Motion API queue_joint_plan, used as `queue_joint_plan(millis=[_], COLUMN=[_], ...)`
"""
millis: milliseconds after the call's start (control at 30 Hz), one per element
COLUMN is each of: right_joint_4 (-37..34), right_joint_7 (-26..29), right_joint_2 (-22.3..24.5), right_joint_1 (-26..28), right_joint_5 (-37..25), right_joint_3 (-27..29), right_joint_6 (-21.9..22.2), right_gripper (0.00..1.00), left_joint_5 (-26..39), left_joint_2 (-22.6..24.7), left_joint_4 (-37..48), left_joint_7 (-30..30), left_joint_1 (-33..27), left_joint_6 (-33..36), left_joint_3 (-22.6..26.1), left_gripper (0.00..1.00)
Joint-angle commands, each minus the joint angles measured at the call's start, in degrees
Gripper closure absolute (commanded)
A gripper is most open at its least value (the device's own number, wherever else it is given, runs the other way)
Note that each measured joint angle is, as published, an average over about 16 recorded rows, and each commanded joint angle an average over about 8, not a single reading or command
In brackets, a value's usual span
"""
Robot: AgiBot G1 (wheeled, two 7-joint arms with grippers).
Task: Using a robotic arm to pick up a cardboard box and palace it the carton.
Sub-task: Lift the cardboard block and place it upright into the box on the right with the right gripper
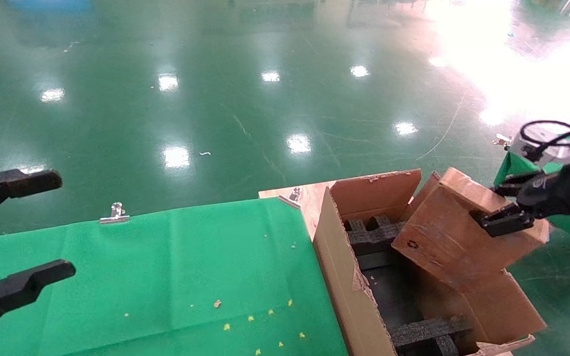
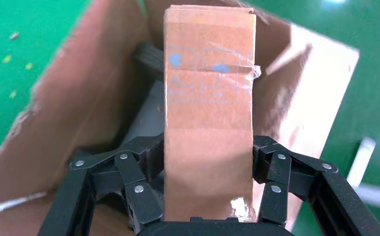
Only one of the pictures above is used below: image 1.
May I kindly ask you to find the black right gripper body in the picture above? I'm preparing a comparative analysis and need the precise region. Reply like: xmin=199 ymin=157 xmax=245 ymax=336
xmin=517 ymin=156 xmax=570 ymax=219

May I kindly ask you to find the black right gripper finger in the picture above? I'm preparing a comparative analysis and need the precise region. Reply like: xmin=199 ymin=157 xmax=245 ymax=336
xmin=471 ymin=203 xmax=535 ymax=238
xmin=493 ymin=172 xmax=538 ymax=198

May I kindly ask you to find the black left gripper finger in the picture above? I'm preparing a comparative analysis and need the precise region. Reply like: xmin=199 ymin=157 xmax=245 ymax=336
xmin=0 ymin=260 xmax=77 ymax=341
xmin=0 ymin=169 xmax=63 ymax=229

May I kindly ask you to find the small brown cardboard box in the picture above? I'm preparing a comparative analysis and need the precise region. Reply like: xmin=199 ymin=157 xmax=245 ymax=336
xmin=391 ymin=167 xmax=550 ymax=292

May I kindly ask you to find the large open cardboard carton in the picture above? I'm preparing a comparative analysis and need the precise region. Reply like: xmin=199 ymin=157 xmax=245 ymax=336
xmin=312 ymin=169 xmax=548 ymax=356

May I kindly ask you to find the large green tablecloth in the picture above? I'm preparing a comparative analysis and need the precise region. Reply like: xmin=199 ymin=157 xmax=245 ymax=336
xmin=0 ymin=197 xmax=350 ymax=356

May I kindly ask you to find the black camera cable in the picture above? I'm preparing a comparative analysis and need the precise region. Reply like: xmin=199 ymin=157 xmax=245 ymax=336
xmin=519 ymin=118 xmax=570 ymax=162

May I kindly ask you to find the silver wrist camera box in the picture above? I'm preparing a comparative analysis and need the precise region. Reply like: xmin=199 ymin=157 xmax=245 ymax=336
xmin=510 ymin=124 xmax=570 ymax=160

